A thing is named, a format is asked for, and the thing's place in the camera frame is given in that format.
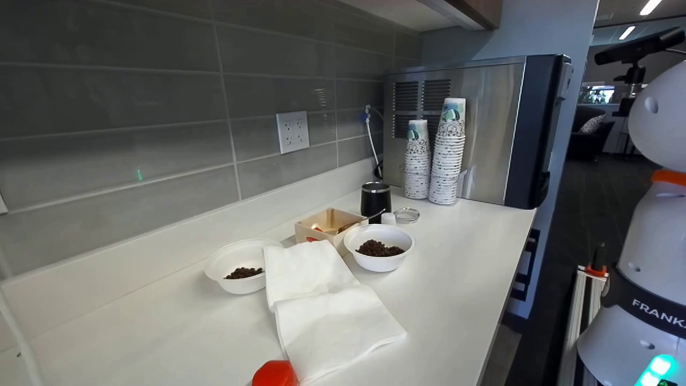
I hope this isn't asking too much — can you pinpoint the white Franka robot base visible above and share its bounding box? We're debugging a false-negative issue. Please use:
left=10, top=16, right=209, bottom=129
left=555, top=62, right=686, bottom=386

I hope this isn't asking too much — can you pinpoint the black metal cup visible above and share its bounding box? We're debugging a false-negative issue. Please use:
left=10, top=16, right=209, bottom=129
left=360, top=183, right=393, bottom=222

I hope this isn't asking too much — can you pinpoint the small white bottle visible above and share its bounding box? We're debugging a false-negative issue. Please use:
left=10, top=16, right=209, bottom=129
left=382, top=213, right=396, bottom=226

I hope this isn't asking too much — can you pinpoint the white bowl with coffee grounds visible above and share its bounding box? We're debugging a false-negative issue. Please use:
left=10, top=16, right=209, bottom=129
left=344, top=222, right=414, bottom=272

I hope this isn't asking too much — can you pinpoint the clear glass dish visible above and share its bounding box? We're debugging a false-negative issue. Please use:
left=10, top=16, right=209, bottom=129
left=395, top=207, right=420, bottom=222

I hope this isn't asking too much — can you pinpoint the short patterned paper cup stack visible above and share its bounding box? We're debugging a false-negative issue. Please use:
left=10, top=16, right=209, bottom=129
left=406, top=119, right=428, bottom=200

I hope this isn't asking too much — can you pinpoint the tall patterned paper cup stack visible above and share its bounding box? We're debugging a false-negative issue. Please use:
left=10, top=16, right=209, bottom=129
left=428, top=97, right=466, bottom=206

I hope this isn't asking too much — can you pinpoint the small white bowl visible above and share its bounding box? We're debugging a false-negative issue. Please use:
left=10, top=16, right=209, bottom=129
left=203, top=241, right=265, bottom=294

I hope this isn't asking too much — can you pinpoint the white folded cloth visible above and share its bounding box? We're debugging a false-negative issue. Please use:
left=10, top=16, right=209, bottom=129
left=264, top=243, right=407, bottom=382

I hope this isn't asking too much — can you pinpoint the red round object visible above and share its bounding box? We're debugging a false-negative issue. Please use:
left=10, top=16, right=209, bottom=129
left=250, top=360, right=298, bottom=386

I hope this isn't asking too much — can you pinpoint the stainless steel refrigerator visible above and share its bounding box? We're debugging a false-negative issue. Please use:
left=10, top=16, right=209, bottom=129
left=383, top=53, right=570, bottom=207

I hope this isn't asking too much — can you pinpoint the white wall outlet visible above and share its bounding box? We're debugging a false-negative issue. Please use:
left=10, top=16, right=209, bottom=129
left=277, top=111, right=308, bottom=155

